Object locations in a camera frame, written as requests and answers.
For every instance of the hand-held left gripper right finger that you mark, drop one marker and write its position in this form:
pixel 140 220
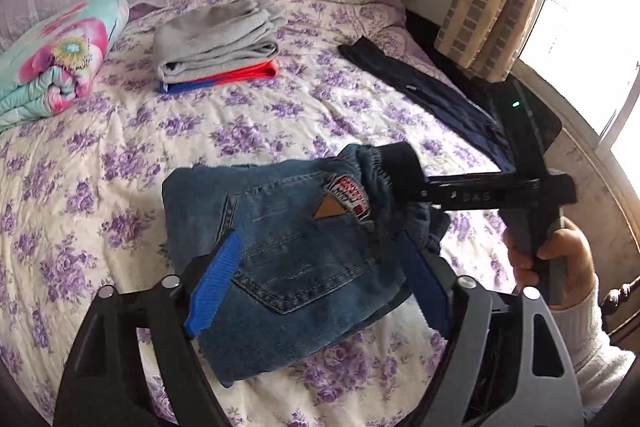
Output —
pixel 422 287

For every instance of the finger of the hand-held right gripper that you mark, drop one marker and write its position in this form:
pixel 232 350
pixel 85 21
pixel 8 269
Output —
pixel 405 169

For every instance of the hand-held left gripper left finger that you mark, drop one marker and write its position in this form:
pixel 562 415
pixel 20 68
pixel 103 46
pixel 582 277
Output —
pixel 215 282

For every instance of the blue denim pants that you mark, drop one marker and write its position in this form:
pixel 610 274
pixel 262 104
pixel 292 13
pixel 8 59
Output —
pixel 300 227

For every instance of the dark navy pants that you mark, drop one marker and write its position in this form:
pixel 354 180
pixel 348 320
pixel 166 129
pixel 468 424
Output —
pixel 440 102

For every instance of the person's right hand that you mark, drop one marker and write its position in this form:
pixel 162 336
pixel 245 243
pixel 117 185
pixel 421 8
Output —
pixel 572 262

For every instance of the purple floral bed sheet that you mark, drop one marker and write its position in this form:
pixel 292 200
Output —
pixel 125 167

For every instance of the folded red garment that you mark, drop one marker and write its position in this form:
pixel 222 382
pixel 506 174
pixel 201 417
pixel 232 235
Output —
pixel 250 74

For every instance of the window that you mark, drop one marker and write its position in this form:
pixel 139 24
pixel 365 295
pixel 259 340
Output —
pixel 590 7

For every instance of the folded blue garment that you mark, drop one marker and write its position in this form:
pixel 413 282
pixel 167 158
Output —
pixel 175 88

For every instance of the folded grey clothing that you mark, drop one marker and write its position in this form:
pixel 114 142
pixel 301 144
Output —
pixel 215 37

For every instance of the folded floral quilt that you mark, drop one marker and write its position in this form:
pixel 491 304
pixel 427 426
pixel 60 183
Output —
pixel 50 57

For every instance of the black bed frame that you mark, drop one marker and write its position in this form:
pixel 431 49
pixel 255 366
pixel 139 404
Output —
pixel 450 57

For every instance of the dark wooden bed post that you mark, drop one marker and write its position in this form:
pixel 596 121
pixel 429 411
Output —
pixel 620 297

